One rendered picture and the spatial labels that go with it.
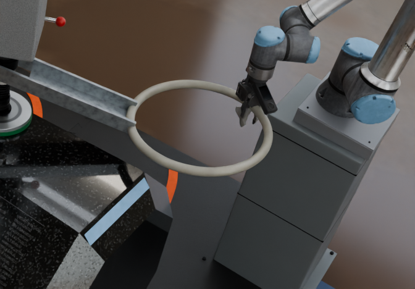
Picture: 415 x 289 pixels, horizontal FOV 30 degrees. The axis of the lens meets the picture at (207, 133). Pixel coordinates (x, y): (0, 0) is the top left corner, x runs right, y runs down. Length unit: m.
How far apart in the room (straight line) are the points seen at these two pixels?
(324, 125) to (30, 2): 1.23
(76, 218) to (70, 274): 0.16
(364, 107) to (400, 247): 1.40
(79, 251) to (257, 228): 1.15
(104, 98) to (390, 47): 0.96
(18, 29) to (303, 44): 0.91
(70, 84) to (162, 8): 2.63
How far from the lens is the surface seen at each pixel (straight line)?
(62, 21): 2.43
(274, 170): 3.05
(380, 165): 4.42
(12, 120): 2.54
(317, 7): 2.64
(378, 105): 2.73
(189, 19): 5.08
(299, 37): 2.57
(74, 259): 2.28
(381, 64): 2.68
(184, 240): 3.51
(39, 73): 2.54
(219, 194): 3.78
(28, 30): 2.27
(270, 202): 3.15
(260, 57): 2.54
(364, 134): 2.94
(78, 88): 2.55
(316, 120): 2.91
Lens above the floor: 2.51
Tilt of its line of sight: 37 degrees down
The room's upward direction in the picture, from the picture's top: 18 degrees clockwise
